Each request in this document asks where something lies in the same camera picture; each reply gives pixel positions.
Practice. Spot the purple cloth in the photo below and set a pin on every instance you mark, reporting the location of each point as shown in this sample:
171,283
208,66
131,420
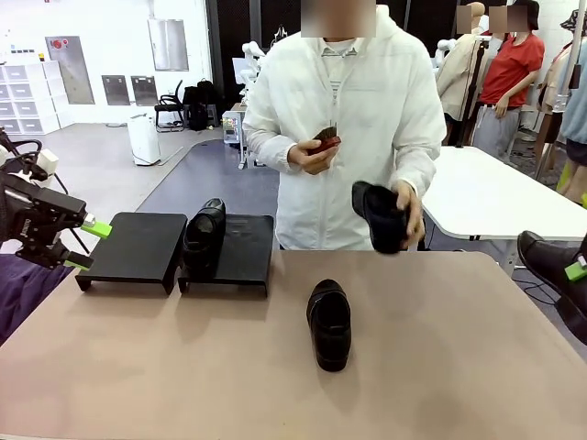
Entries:
23,293

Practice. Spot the person's left hand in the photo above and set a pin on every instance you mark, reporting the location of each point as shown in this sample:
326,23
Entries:
413,204

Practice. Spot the dark hat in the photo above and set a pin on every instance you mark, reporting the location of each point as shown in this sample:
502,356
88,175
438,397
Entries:
571,20

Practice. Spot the black office chair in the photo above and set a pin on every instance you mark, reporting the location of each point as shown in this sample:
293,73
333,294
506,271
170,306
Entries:
169,107

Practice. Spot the yellow-green garment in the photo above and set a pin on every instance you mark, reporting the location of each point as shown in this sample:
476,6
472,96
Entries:
566,179

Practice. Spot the black backpack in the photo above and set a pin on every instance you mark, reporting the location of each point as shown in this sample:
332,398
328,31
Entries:
207,91

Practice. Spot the beige hanging garment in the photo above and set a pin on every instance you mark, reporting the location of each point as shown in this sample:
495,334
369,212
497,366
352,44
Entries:
552,87

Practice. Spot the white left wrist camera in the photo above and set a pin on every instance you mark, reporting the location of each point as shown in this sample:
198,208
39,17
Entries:
46,164

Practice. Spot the white air purifier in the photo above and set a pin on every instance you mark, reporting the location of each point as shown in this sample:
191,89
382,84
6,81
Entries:
143,139

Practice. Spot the white table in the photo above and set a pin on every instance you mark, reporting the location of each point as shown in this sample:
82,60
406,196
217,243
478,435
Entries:
486,192

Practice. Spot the black shoe stand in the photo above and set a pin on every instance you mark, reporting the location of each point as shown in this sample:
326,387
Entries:
137,243
247,247

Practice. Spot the black bag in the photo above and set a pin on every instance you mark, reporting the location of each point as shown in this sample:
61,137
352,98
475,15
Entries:
196,114

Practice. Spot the black leather dress shoe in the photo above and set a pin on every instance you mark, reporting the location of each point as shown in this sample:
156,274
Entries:
330,321
204,234
550,266
383,220

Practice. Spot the black tripod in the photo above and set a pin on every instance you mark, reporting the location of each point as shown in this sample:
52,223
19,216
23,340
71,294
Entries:
472,91

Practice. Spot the computer case with lights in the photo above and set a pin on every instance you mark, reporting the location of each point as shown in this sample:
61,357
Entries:
231,128

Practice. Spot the person's right hand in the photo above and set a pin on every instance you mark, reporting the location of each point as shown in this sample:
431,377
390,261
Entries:
305,161

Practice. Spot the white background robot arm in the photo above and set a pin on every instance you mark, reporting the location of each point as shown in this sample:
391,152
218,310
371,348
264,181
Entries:
251,49
444,46

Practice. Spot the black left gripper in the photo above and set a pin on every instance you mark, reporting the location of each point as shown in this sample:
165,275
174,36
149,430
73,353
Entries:
32,215

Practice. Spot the background robot desk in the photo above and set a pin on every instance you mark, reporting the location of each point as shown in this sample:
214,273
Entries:
243,137

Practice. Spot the person's left forearm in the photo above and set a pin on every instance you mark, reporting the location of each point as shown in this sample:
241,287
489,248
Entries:
419,151

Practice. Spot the grey fire cabinet door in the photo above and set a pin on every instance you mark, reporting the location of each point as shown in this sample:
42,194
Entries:
71,73

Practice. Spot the small grey wall panel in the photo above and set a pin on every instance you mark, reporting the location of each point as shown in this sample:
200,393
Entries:
144,91
116,90

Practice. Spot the person's right forearm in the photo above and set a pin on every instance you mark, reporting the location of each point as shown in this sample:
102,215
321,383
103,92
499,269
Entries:
266,146

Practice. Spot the dark red phone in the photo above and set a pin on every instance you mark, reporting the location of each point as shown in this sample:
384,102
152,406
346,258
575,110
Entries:
323,139

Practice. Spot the white storage drawer cabinet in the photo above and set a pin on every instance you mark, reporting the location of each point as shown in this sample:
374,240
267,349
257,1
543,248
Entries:
27,98

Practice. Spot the tall metal wall panel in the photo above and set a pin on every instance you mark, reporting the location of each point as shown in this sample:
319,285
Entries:
168,46

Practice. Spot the white clothes rack pole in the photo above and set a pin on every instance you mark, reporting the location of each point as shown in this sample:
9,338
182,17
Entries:
571,55

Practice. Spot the black folding chair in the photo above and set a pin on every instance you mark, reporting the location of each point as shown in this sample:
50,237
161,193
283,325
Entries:
14,143

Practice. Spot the person's white jacket torso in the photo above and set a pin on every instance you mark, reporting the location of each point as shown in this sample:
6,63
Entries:
357,137

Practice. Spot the wall switch row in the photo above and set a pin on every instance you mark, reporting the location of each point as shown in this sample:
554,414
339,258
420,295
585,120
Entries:
22,48

